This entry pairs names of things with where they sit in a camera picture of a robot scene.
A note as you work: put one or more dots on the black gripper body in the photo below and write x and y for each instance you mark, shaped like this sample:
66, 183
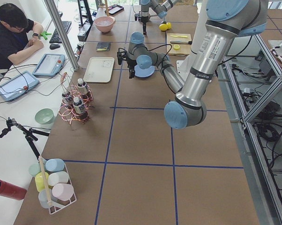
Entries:
144, 20
130, 63

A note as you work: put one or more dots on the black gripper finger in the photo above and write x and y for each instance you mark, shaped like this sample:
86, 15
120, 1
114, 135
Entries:
131, 73
144, 30

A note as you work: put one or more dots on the blue plate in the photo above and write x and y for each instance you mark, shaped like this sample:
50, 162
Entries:
143, 73

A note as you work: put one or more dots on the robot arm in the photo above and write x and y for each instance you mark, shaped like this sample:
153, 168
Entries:
219, 23
160, 10

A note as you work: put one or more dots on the round yellow lemon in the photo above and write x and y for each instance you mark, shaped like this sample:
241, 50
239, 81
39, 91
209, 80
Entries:
163, 27

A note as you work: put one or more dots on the oval yellow lemon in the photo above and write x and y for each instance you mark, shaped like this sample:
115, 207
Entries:
168, 25

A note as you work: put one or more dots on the yellow plastic knife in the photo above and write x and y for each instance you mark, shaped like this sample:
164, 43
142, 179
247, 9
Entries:
177, 36

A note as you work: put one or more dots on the cream bear tray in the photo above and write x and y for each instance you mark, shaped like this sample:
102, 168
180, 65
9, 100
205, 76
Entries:
99, 70

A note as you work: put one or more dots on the grey folded cloth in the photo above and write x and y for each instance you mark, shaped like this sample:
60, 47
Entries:
103, 46

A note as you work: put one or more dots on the pink ice bowl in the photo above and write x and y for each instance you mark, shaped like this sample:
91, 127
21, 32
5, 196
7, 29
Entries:
105, 23

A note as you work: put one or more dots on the steel cylinder tool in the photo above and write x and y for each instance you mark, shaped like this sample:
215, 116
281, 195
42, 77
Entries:
181, 42

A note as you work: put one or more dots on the wooden cutting board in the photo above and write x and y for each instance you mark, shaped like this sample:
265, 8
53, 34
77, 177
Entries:
184, 49

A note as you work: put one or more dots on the dark drink bottle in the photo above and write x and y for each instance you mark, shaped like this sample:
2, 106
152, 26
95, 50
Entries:
79, 108
67, 99
82, 88

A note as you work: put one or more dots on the black mouse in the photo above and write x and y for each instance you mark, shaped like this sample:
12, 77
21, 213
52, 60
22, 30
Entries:
54, 46

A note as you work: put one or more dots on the blue teach pendant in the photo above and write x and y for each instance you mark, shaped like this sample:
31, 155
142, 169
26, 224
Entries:
49, 65
18, 86

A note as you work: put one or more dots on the green bowl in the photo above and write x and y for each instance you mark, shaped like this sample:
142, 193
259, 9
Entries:
44, 116

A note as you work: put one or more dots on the seated person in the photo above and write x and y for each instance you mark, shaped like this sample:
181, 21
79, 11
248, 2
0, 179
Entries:
19, 36

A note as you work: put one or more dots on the black tripod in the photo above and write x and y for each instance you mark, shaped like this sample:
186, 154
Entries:
29, 134

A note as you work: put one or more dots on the blue cup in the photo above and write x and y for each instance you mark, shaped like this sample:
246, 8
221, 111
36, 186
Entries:
55, 165

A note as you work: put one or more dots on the white cup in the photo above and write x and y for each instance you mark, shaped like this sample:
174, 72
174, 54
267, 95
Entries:
58, 177

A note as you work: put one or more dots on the pink cup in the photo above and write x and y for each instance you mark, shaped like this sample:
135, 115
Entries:
63, 191

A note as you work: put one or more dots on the yellow cup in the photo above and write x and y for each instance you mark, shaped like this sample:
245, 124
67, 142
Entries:
39, 182

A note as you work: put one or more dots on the red cylinder bottle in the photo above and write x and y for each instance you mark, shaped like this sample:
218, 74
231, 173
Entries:
11, 191

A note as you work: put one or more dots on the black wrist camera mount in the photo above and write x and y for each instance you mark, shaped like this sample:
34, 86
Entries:
137, 17
121, 55

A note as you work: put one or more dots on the copper wire bottle rack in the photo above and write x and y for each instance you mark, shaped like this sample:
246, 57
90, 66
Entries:
69, 115

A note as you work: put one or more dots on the aluminium frame post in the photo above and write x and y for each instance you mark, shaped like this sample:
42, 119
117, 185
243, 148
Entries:
51, 7

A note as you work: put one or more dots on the white wire cup rack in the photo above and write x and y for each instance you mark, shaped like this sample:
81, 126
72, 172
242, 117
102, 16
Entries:
46, 199

